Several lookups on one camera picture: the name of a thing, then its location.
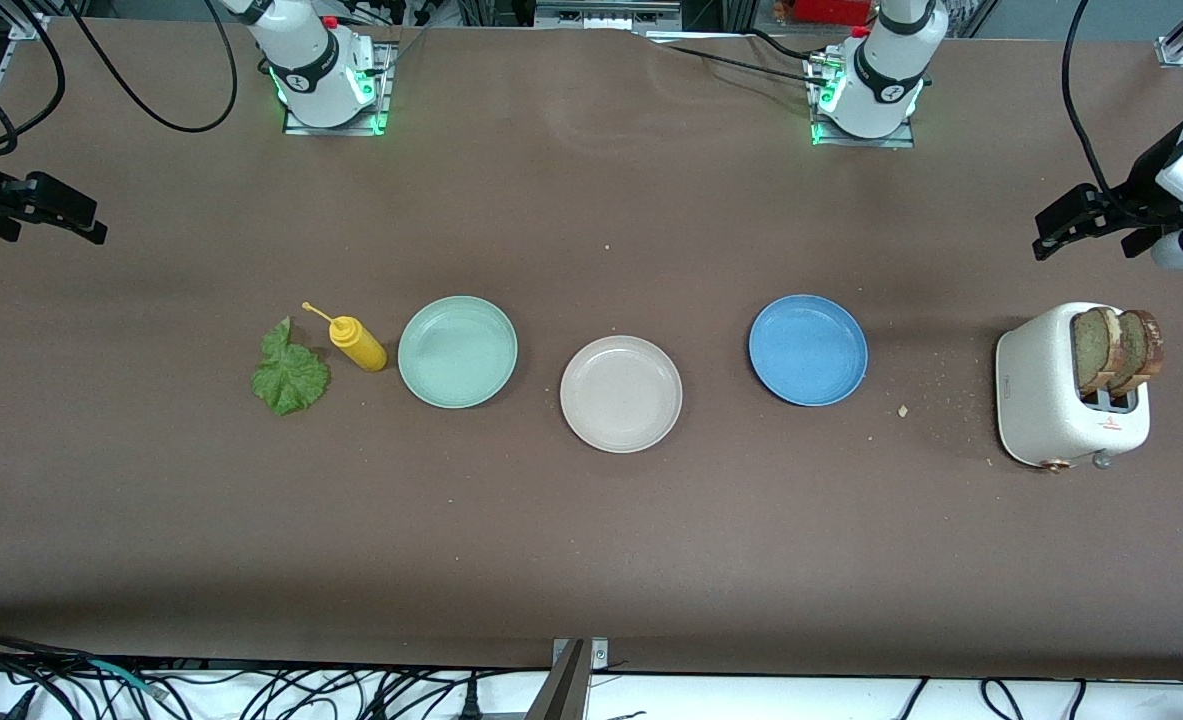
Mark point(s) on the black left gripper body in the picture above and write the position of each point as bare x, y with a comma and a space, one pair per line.
1144, 183

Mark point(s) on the brown bread slice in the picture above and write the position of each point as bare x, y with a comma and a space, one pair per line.
1143, 345
1091, 350

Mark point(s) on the green lettuce leaf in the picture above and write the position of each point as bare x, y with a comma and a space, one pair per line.
291, 380

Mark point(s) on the yellow mustard squeeze bottle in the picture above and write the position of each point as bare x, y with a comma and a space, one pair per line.
361, 347

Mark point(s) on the blue round plate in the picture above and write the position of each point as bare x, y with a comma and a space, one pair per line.
808, 350

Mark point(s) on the pale green round plate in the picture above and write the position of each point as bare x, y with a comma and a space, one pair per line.
457, 352

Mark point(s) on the beige round plate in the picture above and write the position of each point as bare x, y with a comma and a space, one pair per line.
621, 394

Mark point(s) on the white two-slot toaster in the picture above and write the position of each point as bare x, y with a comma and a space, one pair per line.
1036, 390

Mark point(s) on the red box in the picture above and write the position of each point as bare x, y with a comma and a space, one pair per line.
831, 10

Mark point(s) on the grey metal box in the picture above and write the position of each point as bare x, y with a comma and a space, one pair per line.
606, 15

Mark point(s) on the black power plug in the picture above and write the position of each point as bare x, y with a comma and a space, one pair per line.
470, 705

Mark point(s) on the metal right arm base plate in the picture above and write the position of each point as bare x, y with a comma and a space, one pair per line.
384, 100

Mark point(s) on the metal mounting bracket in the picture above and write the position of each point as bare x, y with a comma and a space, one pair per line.
571, 690

